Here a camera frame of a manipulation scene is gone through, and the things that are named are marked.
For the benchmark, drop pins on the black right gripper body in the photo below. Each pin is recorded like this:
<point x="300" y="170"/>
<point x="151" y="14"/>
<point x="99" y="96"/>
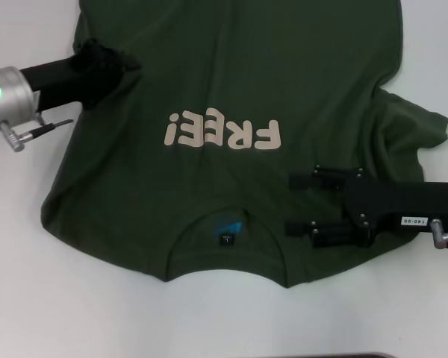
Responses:
<point x="395" y="205"/>

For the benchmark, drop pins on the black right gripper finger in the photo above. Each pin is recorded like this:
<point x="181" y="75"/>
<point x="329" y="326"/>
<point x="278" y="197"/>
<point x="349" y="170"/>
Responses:
<point x="317" y="181"/>
<point x="328" y="233"/>

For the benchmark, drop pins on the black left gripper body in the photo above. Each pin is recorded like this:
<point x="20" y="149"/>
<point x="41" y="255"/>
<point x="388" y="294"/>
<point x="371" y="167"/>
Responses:
<point x="56" y="85"/>

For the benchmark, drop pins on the dark green FREE! t-shirt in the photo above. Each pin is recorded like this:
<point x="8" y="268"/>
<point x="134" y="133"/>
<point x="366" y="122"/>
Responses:
<point x="227" y="74"/>

